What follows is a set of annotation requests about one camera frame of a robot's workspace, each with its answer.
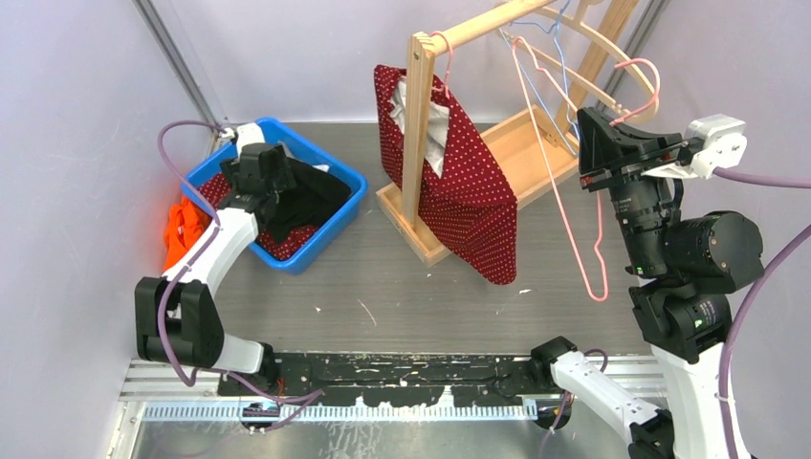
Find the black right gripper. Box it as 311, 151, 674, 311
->
574, 101, 677, 269

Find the red polka dot garment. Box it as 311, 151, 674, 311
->
372, 63, 519, 288
197, 170, 322, 262

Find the black garment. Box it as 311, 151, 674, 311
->
266, 158, 351, 243

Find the wooden hanger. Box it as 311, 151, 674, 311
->
533, 1, 660, 123

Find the light blue hanger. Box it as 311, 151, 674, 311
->
497, 0, 584, 157

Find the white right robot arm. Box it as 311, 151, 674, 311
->
527, 118, 764, 458

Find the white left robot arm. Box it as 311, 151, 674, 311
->
135, 118, 368, 395

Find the blue plastic bin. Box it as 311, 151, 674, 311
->
182, 118, 368, 274

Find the wooden clothes rack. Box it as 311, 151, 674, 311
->
376, 0, 641, 269

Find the orange cloth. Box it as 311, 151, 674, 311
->
163, 197, 211, 271

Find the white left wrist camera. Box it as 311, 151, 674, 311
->
218, 122, 266, 157

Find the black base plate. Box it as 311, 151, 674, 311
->
245, 353, 563, 407

